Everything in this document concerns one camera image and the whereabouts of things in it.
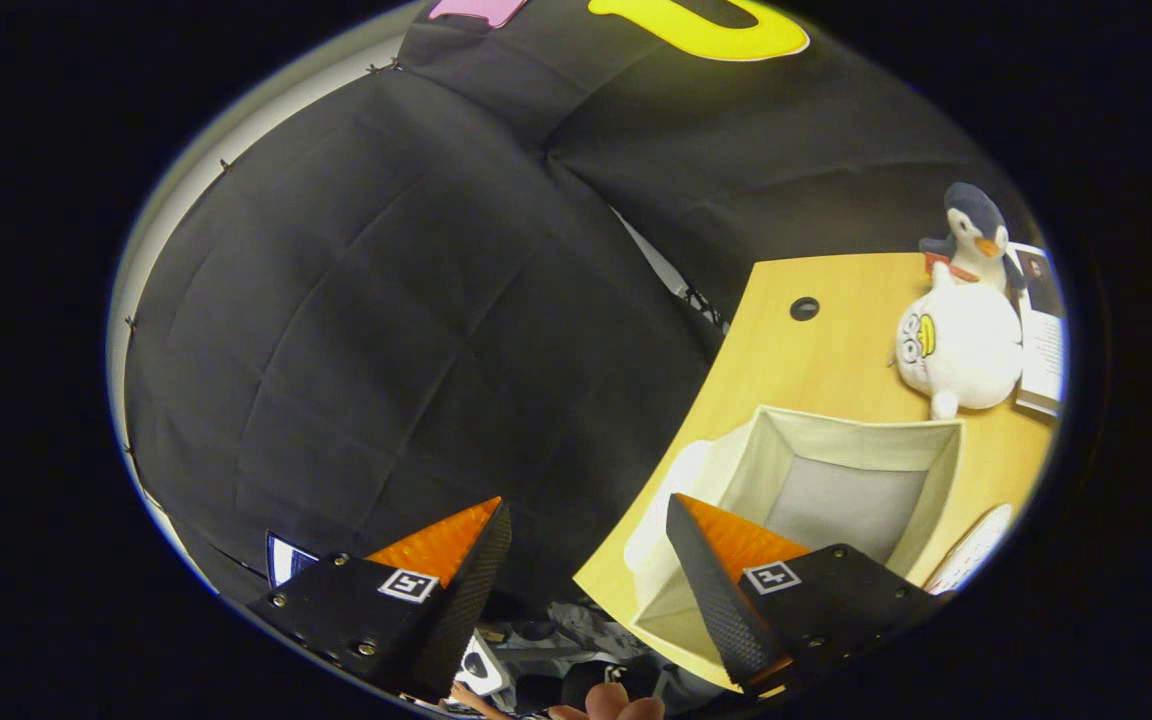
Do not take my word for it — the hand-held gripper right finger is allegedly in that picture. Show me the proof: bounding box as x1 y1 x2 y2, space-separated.
666 493 952 696

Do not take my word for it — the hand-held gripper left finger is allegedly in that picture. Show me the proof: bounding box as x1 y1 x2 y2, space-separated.
246 497 514 704

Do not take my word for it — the grey fabric storage box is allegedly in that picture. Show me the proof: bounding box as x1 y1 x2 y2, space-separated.
622 405 965 669

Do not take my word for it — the white canvas shoe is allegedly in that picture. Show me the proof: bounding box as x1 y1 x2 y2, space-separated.
924 503 1014 596

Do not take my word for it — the lit laptop screen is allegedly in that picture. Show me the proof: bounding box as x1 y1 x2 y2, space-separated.
266 533 322 589

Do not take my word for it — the white duck plush toy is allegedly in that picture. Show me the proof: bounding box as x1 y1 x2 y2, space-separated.
891 265 1025 421

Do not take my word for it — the white book with portrait cover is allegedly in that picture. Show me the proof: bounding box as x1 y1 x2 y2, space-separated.
1011 243 1069 419

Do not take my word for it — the navy penguin plush toy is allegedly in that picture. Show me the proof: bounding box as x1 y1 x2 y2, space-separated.
919 182 1027 296

